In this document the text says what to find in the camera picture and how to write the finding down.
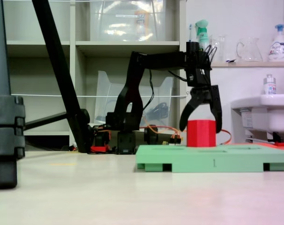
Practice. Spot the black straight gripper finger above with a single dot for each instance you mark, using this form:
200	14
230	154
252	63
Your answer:
216	103

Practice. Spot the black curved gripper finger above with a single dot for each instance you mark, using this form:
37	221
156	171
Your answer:
188	109

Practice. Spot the red octagonal pillar block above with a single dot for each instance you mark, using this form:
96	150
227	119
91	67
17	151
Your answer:
201	133

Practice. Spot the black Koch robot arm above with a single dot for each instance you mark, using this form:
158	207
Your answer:
132	93

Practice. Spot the small red block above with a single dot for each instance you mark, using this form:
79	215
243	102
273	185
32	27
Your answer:
280	144

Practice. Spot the clear measuring cup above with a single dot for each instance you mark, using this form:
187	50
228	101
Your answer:
220	49

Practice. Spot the green spray bottle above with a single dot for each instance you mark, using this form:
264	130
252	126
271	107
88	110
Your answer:
204	35

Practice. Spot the black clamp knob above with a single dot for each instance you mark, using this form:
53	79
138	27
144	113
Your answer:
151	136

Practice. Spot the blue white toothbrush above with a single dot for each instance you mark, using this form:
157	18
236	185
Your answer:
190	32

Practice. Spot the clear sanitizer bottle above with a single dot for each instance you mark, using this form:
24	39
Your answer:
270	87

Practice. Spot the white sink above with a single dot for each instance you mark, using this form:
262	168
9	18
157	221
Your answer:
273	112

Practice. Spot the clear glass pitcher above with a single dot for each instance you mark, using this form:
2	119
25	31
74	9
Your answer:
249	51

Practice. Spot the green shape sorter board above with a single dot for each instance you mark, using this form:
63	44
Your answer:
226	160

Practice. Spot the orange labelled bottle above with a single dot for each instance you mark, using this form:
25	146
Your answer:
143	22

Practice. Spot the white foam soap bottle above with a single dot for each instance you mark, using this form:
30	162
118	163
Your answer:
279	50

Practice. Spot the clear plastic storage box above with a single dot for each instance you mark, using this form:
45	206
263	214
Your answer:
123	23

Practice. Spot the red clamp base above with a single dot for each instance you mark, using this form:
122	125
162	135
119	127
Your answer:
98	148

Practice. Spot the beige shelf unit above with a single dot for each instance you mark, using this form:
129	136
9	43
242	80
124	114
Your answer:
104	47

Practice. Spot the slanted black tripod leg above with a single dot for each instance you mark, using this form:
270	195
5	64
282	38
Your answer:
55	58

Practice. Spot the black tripod brace bar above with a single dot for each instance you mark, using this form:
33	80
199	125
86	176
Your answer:
45	120

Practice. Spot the thick grey tripod leg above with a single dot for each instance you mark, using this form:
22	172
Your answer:
1	70

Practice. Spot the black bracket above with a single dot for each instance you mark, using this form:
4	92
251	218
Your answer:
276	137

